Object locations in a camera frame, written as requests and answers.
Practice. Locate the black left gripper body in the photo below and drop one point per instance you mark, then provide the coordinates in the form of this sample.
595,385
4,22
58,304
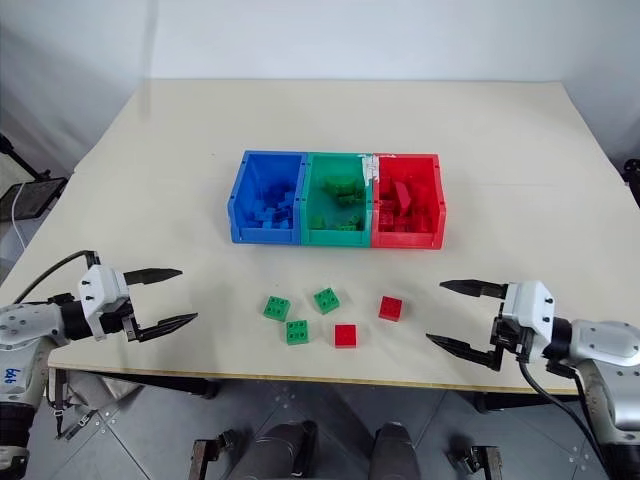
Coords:
117,322

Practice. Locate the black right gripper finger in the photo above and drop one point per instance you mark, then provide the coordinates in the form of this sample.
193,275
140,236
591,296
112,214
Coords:
462,350
475,288

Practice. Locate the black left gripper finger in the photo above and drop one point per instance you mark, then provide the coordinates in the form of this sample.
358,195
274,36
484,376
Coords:
167,325
152,275

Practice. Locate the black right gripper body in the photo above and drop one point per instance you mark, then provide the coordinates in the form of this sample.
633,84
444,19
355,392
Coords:
507,337

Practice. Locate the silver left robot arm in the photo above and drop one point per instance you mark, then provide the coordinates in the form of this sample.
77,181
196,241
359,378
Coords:
30,320

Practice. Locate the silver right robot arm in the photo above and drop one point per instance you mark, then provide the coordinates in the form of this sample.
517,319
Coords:
607,345

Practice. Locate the red toy building brick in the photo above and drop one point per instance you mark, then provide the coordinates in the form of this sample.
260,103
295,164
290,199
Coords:
386,221
345,335
390,307
404,223

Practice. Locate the red plastic storage bin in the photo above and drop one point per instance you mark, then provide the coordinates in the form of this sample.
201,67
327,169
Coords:
435,200

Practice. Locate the green toy building brick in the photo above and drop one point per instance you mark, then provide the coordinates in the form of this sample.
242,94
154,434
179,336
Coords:
317,222
276,308
347,224
298,332
349,198
327,300

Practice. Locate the red sloped toy brick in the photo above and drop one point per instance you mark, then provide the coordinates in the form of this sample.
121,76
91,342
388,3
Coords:
401,197

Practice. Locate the dark rounded shape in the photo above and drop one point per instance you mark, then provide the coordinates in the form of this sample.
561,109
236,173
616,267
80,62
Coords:
285,450
395,452

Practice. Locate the blue toy building brick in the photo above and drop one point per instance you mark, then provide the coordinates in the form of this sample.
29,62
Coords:
282,197
284,223
267,220

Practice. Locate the blue plastic storage bin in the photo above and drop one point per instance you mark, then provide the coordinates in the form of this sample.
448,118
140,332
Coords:
250,180

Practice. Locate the black mesh panel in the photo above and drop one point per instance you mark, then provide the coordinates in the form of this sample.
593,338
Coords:
35,197

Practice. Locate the green plastic storage bin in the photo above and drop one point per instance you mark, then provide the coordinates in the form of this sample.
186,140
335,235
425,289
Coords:
320,237

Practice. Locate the black tripod stand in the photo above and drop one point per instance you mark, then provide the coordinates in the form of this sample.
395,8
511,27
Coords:
20,160

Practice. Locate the black equipment stand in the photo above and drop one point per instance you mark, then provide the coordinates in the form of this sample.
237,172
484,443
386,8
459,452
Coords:
632,180

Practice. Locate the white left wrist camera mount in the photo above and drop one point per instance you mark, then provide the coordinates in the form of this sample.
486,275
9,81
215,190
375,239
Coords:
102,287

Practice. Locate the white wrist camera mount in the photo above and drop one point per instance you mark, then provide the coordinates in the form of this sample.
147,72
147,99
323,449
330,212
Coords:
102,287
530,305

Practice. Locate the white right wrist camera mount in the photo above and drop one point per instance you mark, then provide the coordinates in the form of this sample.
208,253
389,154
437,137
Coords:
530,305

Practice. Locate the black table frame bar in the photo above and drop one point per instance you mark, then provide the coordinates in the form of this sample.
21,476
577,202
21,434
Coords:
520,400
150,384

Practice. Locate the rusty metal bracket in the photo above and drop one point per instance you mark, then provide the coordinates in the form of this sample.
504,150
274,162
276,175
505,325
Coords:
210,455
480,462

